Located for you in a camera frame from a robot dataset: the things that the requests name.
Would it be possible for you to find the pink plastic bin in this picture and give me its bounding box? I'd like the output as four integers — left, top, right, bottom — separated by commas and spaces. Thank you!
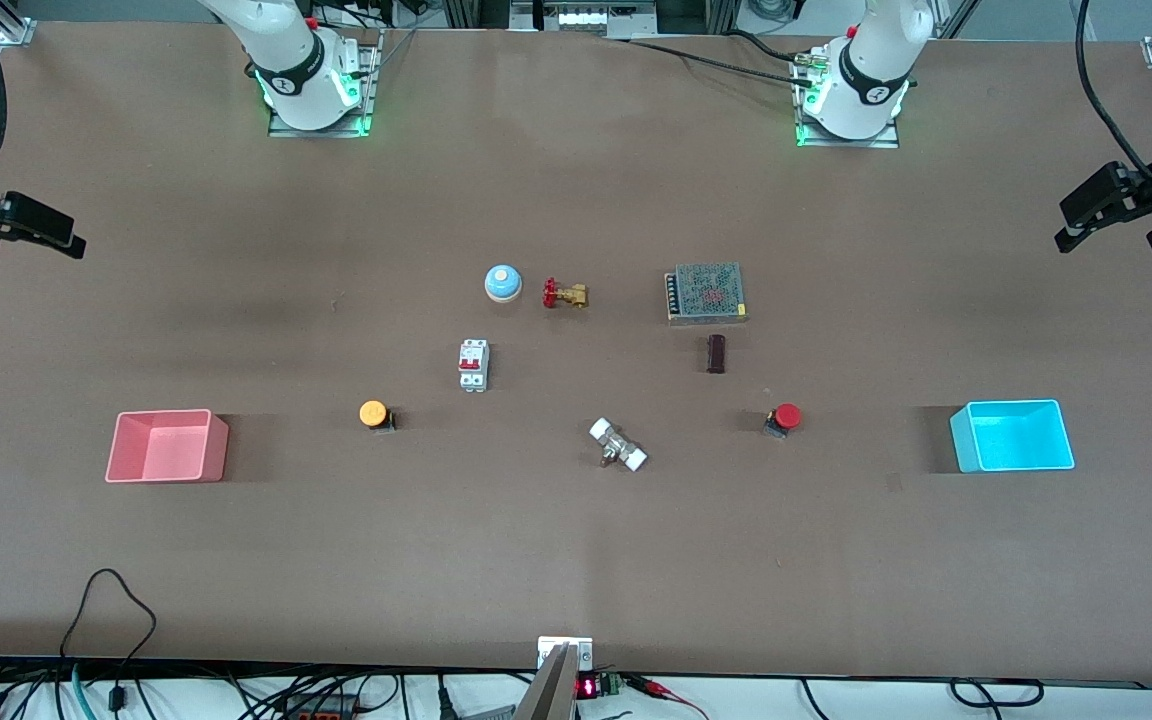
104, 408, 230, 485

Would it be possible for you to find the metal mesh power supply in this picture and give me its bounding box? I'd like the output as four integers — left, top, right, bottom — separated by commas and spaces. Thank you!
664, 262, 749, 326

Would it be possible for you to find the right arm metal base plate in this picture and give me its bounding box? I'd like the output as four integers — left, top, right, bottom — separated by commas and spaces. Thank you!
268, 30, 382, 138

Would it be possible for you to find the white-ended metal valve fitting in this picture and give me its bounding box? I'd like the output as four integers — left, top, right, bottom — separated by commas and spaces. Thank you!
588, 417, 649, 473

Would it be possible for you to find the grey metal bar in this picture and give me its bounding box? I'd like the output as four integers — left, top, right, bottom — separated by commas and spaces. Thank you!
516, 645, 577, 720

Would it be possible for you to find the thin black looped cable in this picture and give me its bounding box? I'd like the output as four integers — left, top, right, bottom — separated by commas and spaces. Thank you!
59, 568, 159, 713

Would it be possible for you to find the white circuit breaker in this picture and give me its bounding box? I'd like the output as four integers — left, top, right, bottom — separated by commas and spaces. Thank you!
457, 339, 490, 393

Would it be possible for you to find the black coiled cable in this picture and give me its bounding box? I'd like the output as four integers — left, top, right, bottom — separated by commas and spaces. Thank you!
949, 678, 1045, 709

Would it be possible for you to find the black cable across table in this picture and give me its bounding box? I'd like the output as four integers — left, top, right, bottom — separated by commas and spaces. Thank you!
626, 38, 817, 83

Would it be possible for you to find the left arm black hanging cable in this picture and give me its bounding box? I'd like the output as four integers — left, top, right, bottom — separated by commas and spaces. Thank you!
1076, 0, 1152, 191

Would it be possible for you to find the metal rack with sockets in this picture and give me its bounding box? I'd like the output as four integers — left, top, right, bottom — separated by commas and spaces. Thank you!
509, 0, 659, 39

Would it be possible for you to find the red clip lead wire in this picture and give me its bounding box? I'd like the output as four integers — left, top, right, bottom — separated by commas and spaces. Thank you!
626, 675, 709, 720

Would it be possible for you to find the silver metal edge bracket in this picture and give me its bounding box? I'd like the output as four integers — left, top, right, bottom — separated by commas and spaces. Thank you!
538, 637, 594, 671

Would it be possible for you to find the cyan plastic bin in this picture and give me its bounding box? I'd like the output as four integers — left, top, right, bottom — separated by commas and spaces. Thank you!
949, 399, 1077, 474

